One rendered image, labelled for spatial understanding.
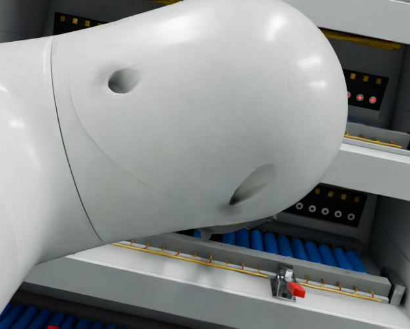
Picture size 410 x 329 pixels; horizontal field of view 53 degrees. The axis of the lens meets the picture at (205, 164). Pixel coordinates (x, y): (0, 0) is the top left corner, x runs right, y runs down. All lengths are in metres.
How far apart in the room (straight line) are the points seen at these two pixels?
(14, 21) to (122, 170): 0.56
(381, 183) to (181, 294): 0.27
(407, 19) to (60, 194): 0.49
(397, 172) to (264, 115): 0.39
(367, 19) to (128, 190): 0.45
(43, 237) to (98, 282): 0.36
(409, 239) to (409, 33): 0.26
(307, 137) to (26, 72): 0.11
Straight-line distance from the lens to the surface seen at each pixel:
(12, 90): 0.17
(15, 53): 0.18
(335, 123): 0.18
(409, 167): 0.54
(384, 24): 0.57
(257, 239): 0.59
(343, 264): 0.60
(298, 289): 0.45
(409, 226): 0.62
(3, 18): 0.68
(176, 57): 0.16
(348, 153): 0.51
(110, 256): 0.52
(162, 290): 0.50
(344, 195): 0.67
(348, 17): 0.56
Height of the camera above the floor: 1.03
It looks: 3 degrees up
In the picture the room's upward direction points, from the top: 12 degrees clockwise
